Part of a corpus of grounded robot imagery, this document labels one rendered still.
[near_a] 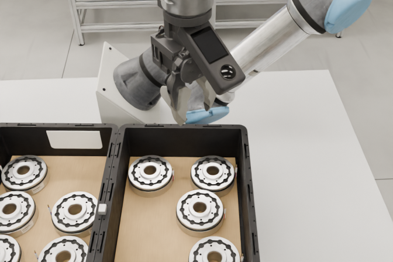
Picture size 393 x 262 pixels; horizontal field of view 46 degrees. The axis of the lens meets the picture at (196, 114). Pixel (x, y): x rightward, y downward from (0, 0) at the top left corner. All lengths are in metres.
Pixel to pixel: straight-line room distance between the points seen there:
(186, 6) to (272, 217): 0.71
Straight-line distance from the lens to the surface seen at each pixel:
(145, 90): 1.22
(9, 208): 1.10
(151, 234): 1.02
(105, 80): 1.23
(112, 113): 1.23
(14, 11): 3.53
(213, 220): 1.00
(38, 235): 1.07
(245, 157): 1.03
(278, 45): 1.03
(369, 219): 1.27
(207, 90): 0.77
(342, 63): 2.93
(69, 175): 1.15
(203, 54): 0.65
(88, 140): 1.13
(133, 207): 1.06
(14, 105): 1.58
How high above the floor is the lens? 1.69
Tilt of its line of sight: 44 degrees down
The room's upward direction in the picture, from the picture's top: straight up
